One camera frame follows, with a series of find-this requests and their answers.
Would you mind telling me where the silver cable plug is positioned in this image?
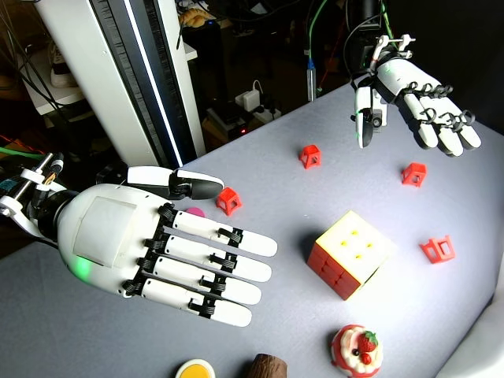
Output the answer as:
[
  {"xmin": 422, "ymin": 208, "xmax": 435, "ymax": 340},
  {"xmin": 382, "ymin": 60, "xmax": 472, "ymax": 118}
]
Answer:
[{"xmin": 306, "ymin": 58, "xmax": 318, "ymax": 102}]

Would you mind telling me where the white power strip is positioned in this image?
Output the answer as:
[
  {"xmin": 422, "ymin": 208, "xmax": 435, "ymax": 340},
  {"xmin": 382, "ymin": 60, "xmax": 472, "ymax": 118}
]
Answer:
[{"xmin": 251, "ymin": 105, "xmax": 283, "ymax": 122}]

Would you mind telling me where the white robot column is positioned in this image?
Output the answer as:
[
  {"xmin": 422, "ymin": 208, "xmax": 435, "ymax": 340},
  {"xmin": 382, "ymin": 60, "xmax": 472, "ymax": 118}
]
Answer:
[{"xmin": 33, "ymin": 0, "xmax": 206, "ymax": 169}]

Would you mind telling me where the grey table cloth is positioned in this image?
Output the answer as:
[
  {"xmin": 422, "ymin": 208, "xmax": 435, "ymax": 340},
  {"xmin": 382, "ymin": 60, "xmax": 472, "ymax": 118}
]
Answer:
[{"xmin": 0, "ymin": 81, "xmax": 504, "ymax": 378}]

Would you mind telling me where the toy strawberry cake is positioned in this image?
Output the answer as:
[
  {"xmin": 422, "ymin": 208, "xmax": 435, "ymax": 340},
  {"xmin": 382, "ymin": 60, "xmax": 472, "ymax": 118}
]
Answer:
[{"xmin": 330, "ymin": 324, "xmax": 385, "ymax": 378}]

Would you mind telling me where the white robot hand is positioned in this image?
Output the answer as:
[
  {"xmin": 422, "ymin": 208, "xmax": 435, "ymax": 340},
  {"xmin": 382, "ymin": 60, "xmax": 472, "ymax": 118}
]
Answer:
[
  {"xmin": 56, "ymin": 165, "xmax": 279, "ymax": 328},
  {"xmin": 351, "ymin": 57, "xmax": 482, "ymax": 158}
]

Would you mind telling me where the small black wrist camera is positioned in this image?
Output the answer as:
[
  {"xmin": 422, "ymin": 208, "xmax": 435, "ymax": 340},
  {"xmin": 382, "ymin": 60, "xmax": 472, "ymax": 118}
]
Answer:
[{"xmin": 371, "ymin": 105, "xmax": 390, "ymax": 129}]

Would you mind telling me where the brown toy log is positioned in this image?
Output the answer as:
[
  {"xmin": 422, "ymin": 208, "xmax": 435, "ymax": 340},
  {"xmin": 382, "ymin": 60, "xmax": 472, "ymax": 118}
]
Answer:
[{"xmin": 248, "ymin": 353, "xmax": 288, "ymax": 378}]

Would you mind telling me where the white shoe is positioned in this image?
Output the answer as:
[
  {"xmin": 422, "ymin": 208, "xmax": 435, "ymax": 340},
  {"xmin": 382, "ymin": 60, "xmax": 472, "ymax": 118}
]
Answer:
[{"xmin": 46, "ymin": 37, "xmax": 80, "ymax": 88}]

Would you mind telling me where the green cable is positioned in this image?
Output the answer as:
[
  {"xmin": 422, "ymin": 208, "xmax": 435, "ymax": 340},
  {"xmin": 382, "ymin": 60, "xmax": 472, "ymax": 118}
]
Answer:
[{"xmin": 304, "ymin": 0, "xmax": 331, "ymax": 91}]

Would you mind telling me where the red toy stool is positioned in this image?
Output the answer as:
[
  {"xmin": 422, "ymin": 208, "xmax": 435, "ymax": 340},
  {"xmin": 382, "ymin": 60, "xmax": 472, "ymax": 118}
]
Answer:
[
  {"xmin": 418, "ymin": 235, "xmax": 457, "ymax": 264},
  {"xmin": 400, "ymin": 161, "xmax": 428, "ymax": 188},
  {"xmin": 215, "ymin": 187, "xmax": 243, "ymax": 217},
  {"xmin": 298, "ymin": 144, "xmax": 322, "ymax": 170}
]

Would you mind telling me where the white power adapter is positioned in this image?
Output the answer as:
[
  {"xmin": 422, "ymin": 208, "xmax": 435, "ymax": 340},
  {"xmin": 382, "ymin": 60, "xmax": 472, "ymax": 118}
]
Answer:
[{"xmin": 235, "ymin": 80, "xmax": 265, "ymax": 112}]

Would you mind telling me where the Rubik's cube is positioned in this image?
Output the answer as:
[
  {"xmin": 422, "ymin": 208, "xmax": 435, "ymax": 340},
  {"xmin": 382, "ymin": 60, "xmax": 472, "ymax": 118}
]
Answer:
[{"xmin": 306, "ymin": 209, "xmax": 399, "ymax": 302}]

